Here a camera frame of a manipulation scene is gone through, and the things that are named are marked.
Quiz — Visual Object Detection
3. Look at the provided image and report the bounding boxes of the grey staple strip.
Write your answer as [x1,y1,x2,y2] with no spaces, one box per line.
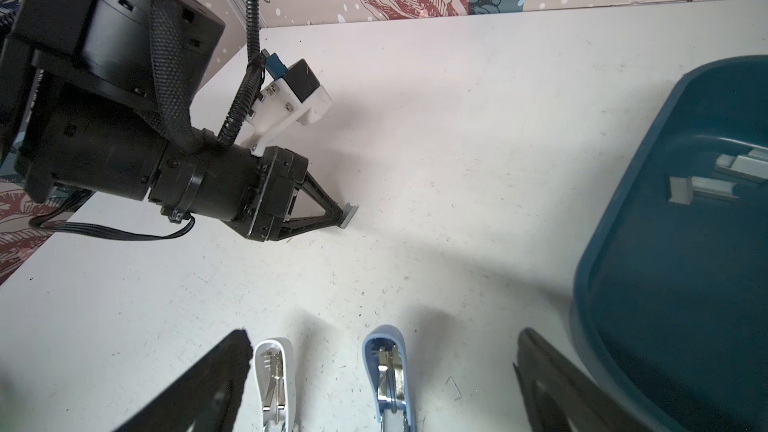
[337,203,358,229]

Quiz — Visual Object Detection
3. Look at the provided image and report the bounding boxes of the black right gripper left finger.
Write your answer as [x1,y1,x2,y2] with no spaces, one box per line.
[118,329,253,431]

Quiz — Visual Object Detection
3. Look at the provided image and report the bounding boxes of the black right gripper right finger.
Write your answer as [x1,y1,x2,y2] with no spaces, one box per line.
[514,328,649,432]

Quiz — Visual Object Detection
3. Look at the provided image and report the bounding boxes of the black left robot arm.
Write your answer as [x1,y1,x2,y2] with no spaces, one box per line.
[1,0,355,242]

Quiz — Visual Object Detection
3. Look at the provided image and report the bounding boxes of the staple strip in tray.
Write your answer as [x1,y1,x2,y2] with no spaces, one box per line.
[668,176,737,205]
[714,148,768,183]

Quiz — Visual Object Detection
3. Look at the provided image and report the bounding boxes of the loose single staple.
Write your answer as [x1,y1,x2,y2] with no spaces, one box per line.
[446,376,463,401]

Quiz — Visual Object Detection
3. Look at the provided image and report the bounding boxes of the teal plastic tray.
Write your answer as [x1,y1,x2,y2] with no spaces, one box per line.
[570,55,767,431]

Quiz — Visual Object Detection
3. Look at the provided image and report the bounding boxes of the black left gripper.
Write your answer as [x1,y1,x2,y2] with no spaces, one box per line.
[224,145,349,243]

